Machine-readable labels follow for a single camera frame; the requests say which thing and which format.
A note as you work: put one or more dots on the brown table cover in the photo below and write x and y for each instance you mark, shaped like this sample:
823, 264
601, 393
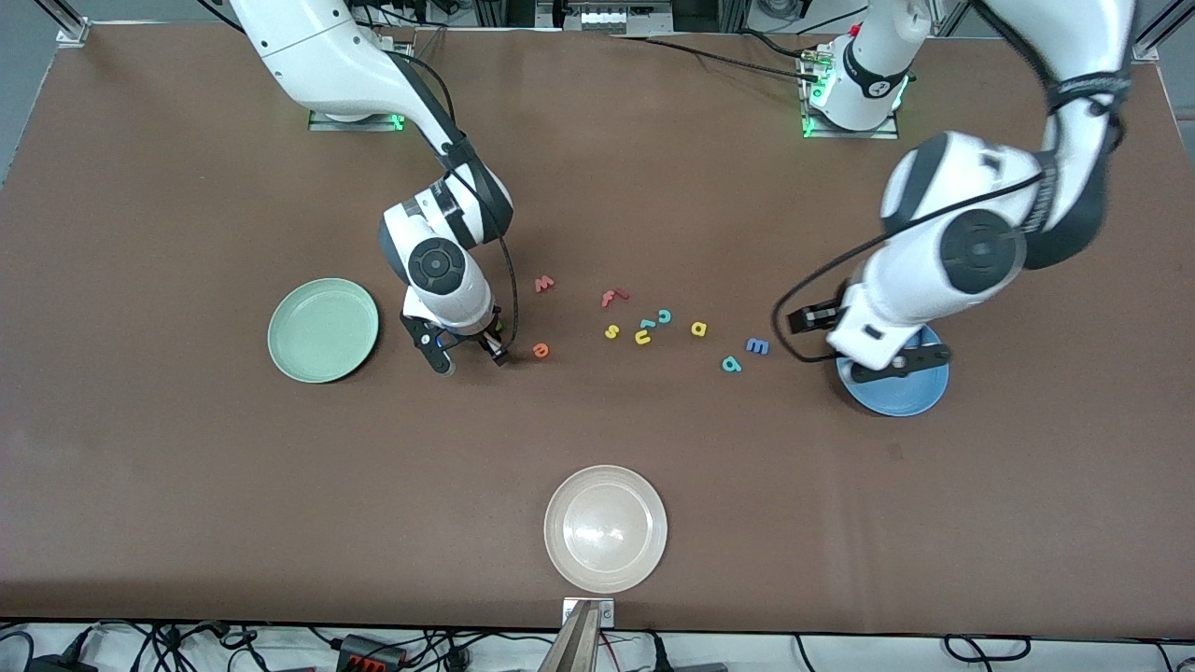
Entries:
187, 485

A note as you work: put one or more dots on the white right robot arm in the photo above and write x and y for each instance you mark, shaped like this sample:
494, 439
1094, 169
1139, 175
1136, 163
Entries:
327, 56

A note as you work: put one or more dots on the red letter f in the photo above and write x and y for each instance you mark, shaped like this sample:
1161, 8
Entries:
609, 299

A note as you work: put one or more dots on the green plate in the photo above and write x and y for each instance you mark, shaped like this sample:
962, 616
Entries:
322, 331

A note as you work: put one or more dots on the grey electrical box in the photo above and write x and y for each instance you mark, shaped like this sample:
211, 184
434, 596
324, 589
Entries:
607, 19

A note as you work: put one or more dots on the aluminium camera mount bar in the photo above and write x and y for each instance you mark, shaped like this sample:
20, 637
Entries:
579, 644

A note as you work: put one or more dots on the black power strip red switches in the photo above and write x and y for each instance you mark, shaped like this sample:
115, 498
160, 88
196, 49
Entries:
369, 653

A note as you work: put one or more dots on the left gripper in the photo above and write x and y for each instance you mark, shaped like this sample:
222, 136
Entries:
814, 317

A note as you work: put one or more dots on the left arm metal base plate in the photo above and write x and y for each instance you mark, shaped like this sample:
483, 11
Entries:
887, 133

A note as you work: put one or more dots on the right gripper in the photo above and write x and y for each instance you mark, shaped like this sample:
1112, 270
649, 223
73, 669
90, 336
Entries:
489, 342

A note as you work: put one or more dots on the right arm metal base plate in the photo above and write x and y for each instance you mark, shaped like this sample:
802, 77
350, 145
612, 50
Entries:
373, 124

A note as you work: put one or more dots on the blue plate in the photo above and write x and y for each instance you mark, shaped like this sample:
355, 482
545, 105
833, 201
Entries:
906, 397

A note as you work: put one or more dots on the teal letter b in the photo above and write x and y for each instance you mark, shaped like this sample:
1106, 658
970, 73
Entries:
729, 365

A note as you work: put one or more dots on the blue letter m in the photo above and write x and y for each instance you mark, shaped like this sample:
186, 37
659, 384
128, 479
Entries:
758, 347

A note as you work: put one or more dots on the aluminium frame post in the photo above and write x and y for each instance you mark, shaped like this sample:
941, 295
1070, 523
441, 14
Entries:
70, 28
1158, 37

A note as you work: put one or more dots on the white plate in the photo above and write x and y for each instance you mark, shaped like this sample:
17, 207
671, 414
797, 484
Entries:
605, 529

